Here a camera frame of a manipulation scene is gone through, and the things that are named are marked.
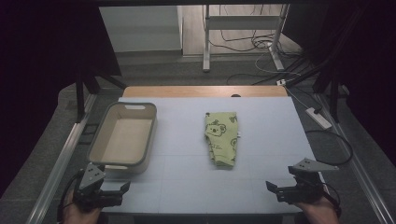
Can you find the beige storage basket grey rim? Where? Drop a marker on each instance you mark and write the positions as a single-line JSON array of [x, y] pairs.
[[124, 140]]

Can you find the dark curtain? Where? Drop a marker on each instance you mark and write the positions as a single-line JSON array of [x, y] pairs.
[[373, 77], [37, 77]]

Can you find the person's left hand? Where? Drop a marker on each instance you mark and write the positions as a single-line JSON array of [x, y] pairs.
[[77, 215]]

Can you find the black round table grommet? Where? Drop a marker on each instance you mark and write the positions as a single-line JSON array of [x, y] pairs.
[[235, 95]]

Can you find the person's right hand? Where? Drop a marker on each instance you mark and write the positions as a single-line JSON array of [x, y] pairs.
[[319, 213]]

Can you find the white table mat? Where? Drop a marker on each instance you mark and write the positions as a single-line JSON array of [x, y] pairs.
[[186, 186]]

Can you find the green koala print pants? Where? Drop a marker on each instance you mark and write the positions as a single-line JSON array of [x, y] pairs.
[[221, 140]]

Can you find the wooden table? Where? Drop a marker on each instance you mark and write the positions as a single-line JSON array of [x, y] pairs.
[[186, 91]]

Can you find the white metal desk frame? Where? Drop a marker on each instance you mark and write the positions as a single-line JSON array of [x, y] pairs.
[[243, 22]]

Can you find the white plug adaptor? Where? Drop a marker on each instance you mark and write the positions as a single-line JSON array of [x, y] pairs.
[[281, 82]]

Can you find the aluminium floor rail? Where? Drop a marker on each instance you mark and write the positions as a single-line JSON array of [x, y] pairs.
[[59, 168], [358, 168]]

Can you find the black metal stand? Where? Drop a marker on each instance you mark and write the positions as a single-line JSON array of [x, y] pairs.
[[333, 96], [80, 99]]

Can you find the white power strip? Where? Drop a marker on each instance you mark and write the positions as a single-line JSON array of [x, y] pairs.
[[319, 118]]

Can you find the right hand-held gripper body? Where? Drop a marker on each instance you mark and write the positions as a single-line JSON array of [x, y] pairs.
[[308, 185]]

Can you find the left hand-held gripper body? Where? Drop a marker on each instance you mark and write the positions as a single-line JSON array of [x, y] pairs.
[[91, 179]]

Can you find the white cabinet panel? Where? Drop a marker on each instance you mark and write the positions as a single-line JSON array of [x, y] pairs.
[[140, 28]]

